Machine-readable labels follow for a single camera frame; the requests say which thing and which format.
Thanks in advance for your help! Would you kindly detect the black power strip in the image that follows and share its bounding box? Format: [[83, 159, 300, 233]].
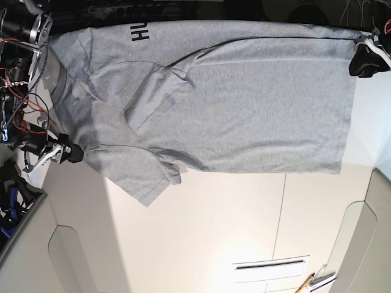
[[87, 2, 192, 20]]

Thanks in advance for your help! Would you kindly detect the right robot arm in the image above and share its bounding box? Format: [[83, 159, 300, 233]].
[[1, 1, 84, 163]]

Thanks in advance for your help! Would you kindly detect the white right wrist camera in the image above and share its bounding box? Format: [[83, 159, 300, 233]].
[[22, 159, 48, 188]]

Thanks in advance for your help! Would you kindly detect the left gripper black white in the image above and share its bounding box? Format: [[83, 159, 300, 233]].
[[349, 27, 391, 78]]

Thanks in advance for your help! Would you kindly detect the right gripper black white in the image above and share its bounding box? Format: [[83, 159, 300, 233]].
[[20, 132, 84, 164]]

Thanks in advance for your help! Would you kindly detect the wooden pencil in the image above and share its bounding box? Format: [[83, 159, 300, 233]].
[[295, 273, 315, 293]]

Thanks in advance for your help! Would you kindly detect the white ceiling vent panel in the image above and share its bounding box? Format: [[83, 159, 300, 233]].
[[232, 255, 310, 283]]

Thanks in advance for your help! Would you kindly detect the blue black tool pile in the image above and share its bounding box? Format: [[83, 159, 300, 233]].
[[1, 159, 43, 245]]

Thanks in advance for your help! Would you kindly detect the grey T-shirt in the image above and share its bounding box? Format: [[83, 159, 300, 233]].
[[49, 21, 359, 206]]

